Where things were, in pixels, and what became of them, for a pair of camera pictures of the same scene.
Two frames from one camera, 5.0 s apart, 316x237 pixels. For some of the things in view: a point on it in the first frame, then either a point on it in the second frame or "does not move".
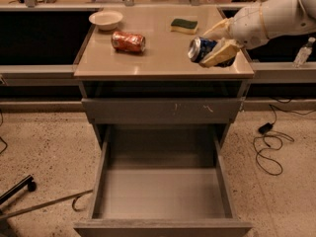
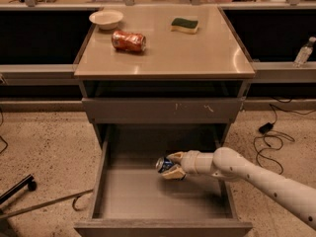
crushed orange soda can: [126, 41] does not move
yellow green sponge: [184, 26] does not move
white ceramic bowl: [106, 20] does not move
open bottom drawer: [162, 181] does not move
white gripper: [247, 26] → [190, 162]
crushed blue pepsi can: [198, 47] → [167, 163]
